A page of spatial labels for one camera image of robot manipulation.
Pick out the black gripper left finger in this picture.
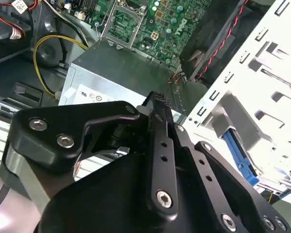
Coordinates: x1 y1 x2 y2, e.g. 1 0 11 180
0 91 179 220

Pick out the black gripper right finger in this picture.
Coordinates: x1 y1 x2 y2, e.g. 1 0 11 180
166 114 291 233

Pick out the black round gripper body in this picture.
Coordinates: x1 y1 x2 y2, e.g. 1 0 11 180
38 152 224 233

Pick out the hard disk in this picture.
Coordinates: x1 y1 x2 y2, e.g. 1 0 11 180
220 126 291 206

